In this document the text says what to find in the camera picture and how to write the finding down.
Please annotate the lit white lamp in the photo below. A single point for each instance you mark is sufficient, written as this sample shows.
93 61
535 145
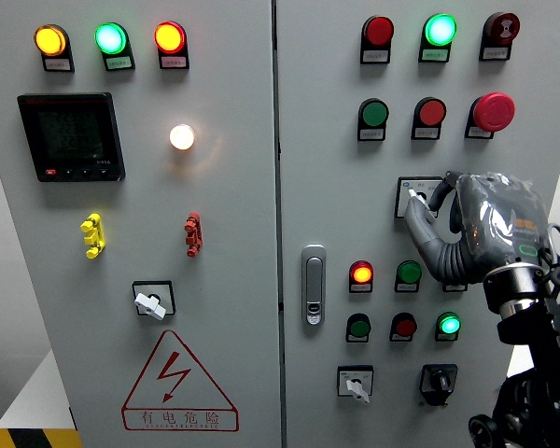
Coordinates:
182 137

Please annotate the small flat red button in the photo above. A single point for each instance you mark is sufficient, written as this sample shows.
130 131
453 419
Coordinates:
405 327

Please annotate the lit yellow round lamp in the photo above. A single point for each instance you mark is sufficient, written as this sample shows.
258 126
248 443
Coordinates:
49 40

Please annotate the label plate under red button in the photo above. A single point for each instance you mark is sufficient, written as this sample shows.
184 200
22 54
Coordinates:
425 133

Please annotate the label plate under small button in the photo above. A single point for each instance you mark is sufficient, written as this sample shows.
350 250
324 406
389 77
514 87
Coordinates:
354 339
406 288
398 338

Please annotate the silver door lock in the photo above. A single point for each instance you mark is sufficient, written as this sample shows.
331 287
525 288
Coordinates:
313 284

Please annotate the small domed green button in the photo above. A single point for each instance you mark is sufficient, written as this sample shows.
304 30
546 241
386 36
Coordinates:
409 272

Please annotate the label plate under buzzer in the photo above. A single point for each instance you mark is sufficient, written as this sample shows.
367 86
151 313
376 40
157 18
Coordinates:
494 53

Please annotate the small lit green lamp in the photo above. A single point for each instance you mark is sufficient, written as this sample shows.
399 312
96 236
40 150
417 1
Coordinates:
449 324

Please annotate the label plate under stop button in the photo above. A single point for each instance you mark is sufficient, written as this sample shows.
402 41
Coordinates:
478 132

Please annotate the label plate under small lamp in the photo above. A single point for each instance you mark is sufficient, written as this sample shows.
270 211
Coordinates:
444 338
360 288
455 287

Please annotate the small lit red lamp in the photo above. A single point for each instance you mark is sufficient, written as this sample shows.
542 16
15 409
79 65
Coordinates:
361 274

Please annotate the large lit green lamp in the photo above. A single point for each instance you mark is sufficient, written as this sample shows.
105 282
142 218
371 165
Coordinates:
110 38
440 29

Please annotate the dark red buzzer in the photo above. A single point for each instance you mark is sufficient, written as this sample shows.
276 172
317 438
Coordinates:
502 28

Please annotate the label plate under red-orange lamp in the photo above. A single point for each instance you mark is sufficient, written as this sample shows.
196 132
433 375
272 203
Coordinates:
174 62

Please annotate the large red push button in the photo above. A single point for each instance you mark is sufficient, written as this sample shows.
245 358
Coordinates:
431 112

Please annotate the large unlit red lamp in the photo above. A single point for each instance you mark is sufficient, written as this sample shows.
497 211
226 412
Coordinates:
378 31

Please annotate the large red stop button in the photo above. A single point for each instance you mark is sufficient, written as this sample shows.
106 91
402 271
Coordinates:
494 112

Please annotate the red warning triangle sign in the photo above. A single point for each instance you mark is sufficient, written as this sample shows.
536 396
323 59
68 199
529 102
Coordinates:
177 415

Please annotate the grey cabinet door with lock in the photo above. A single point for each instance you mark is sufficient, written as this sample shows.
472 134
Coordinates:
331 200

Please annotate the label plate under green button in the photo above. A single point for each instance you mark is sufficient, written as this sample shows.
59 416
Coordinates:
371 134

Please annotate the label plate under red lamp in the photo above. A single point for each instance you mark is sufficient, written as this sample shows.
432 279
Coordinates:
375 56

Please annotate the black yellow striped tape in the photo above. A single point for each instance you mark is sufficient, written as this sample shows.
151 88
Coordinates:
28 438

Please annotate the small flat green button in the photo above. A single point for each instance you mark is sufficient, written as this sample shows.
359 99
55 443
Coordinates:
359 327

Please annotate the large green push button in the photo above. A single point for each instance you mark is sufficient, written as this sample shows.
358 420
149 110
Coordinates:
374 113

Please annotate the label plate under yellow lamp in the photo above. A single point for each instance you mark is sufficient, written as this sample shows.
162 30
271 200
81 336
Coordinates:
58 64

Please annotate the lit red-orange round lamp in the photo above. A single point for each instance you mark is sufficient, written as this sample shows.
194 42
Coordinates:
169 37

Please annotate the black display meter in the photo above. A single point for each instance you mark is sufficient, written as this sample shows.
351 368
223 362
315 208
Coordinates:
71 136

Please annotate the grey cabinet door with display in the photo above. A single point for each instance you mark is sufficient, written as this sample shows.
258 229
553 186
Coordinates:
224 210

